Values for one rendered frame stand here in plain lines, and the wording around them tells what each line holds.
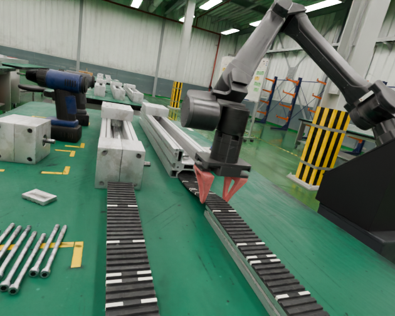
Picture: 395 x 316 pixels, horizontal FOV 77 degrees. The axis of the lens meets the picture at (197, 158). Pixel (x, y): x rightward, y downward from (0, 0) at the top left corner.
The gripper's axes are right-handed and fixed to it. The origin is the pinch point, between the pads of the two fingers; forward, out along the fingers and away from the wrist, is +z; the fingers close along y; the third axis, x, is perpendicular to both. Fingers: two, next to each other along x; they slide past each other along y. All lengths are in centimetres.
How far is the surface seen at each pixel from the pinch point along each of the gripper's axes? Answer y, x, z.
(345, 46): -262, -234, -112
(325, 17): -736, -832, -374
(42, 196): 32.5, -4.4, 2.8
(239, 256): 1.3, 15.1, 2.4
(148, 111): 4, -76, -7
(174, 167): 3.8, -19.4, 0.4
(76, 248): 25.2, 10.1, 3.5
